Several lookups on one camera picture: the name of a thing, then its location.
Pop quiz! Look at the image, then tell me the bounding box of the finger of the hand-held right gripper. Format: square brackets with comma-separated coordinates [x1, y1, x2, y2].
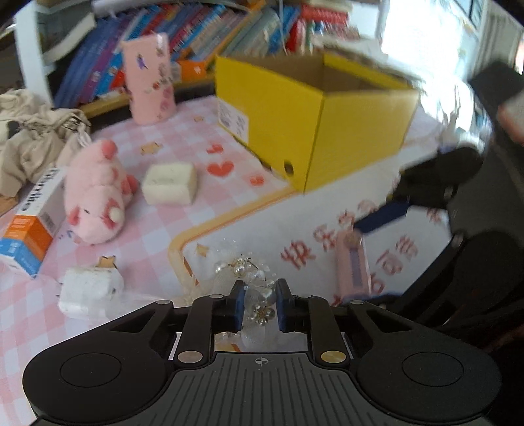
[333, 235, 465, 312]
[354, 146, 484, 235]

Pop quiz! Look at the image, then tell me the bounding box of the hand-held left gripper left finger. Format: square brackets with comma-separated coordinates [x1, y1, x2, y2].
[107, 280, 246, 369]

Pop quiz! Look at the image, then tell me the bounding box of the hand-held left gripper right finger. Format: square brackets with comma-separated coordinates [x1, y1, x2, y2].
[275, 279, 415, 369]

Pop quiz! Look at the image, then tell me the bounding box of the pink rectangular case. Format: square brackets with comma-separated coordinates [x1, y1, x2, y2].
[336, 233, 373, 298]

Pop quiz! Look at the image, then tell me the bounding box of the yellow cardboard box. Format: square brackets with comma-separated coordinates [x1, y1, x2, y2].
[214, 53, 420, 193]

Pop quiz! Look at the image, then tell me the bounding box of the small cream box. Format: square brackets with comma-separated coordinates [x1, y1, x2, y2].
[141, 161, 198, 205]

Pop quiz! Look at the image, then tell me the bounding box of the white charger adapter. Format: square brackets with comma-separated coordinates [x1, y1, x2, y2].
[57, 266, 125, 320]

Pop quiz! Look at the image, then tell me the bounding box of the pink checked desktop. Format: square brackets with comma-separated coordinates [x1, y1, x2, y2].
[0, 92, 492, 426]

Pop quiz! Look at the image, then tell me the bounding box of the stack of paper booklets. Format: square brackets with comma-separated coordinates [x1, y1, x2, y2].
[323, 37, 422, 87]

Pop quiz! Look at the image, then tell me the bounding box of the pink plush pig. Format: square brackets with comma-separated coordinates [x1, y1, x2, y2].
[65, 139, 140, 245]

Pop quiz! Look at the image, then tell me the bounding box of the white orange toothpaste box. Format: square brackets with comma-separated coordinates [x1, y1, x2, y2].
[0, 166, 68, 279]

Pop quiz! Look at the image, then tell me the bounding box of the orange small box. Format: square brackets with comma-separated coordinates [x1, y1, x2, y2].
[178, 59, 215, 83]

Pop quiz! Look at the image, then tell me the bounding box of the pink sticker canister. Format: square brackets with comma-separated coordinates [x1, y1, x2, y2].
[122, 33, 178, 126]

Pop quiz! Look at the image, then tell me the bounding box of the beige cloth bag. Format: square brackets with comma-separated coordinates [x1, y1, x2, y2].
[0, 89, 93, 197]

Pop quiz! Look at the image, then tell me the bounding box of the row of colourful books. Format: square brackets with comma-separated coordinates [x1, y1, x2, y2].
[53, 0, 361, 109]

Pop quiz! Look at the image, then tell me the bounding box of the white bookshelf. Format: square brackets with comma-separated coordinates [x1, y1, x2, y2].
[12, 0, 222, 119]

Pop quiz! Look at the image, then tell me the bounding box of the black white book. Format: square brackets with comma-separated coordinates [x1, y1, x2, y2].
[37, 10, 97, 64]

